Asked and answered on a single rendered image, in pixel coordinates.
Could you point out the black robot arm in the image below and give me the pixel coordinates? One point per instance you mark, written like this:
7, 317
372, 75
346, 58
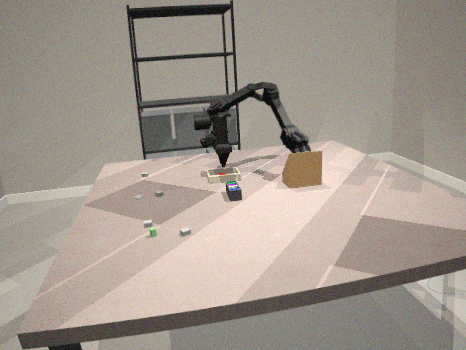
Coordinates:
217, 111

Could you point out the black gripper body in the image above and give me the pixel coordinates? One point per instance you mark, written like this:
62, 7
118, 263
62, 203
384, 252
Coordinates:
222, 146

